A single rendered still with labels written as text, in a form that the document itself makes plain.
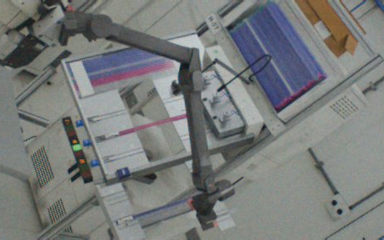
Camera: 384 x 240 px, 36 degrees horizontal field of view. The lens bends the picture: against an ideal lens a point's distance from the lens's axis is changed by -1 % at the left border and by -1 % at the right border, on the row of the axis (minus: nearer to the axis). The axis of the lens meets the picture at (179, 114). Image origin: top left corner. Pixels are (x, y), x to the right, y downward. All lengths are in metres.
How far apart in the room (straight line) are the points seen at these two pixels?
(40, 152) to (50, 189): 0.24
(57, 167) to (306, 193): 1.81
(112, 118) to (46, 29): 0.92
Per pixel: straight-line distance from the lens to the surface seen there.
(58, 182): 3.17
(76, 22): 1.91
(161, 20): 5.29
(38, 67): 4.09
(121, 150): 2.62
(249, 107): 2.74
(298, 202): 4.21
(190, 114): 2.11
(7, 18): 2.05
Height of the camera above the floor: 1.88
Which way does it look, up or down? 18 degrees down
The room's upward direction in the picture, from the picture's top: 52 degrees clockwise
